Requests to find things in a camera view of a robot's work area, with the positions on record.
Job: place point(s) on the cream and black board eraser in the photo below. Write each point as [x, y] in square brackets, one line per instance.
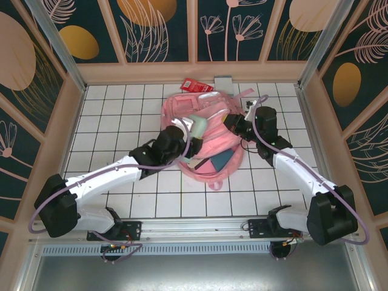
[197, 164]

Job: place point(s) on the mint green pencil case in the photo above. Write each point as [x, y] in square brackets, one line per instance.
[198, 127]

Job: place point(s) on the pink backpack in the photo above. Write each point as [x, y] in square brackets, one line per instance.
[212, 133]

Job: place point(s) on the small blue pouch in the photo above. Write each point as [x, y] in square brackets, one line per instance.
[222, 160]

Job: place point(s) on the red card packet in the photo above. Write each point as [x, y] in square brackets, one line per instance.
[195, 85]

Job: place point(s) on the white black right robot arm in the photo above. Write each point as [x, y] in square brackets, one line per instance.
[332, 215]

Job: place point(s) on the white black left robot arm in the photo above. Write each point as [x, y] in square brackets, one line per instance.
[57, 206]

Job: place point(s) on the grey box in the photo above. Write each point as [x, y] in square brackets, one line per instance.
[224, 86]

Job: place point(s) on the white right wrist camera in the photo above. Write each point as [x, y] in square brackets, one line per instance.
[251, 111]

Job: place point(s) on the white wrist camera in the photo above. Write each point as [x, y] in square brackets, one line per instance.
[182, 122]
[251, 111]

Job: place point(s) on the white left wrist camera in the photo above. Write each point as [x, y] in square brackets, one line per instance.
[182, 122]

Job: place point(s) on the aluminium side rail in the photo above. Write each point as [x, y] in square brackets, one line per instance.
[315, 145]

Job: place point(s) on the aluminium mounting rail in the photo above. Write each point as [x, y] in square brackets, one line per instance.
[194, 227]

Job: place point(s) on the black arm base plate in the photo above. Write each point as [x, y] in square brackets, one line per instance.
[133, 230]
[257, 230]

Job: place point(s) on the wall panel pink flowers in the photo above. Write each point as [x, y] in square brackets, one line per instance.
[230, 45]

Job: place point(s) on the wall panel orange oval feather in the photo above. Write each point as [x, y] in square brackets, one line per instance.
[348, 82]

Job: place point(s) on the aluminium corner post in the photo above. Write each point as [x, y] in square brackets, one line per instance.
[318, 45]
[60, 51]

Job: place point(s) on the wall panel pink feathers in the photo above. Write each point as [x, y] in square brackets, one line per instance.
[369, 157]

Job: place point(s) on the wall panel cream disc grass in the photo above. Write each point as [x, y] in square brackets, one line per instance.
[303, 15]

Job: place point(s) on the wall panel orange disc feather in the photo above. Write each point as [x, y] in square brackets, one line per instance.
[145, 18]

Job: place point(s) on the wall panel yellow oval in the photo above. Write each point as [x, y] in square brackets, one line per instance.
[78, 42]

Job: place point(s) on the wall panel single cream flower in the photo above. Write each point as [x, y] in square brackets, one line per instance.
[15, 157]

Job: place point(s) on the wall panel large cream disc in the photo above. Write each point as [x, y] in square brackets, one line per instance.
[18, 54]

